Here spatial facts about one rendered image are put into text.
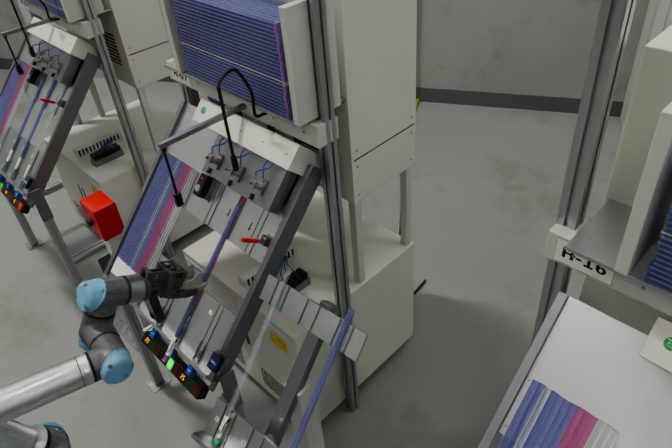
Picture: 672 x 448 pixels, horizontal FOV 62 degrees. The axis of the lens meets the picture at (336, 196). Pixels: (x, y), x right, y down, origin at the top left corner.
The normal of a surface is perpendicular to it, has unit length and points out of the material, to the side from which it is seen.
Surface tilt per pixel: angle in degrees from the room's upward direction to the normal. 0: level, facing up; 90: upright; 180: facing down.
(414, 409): 0
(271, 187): 47
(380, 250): 0
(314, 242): 0
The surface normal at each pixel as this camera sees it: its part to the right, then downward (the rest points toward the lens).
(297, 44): 0.71, 0.38
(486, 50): -0.30, 0.59
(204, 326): -0.56, -0.22
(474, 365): -0.07, -0.80
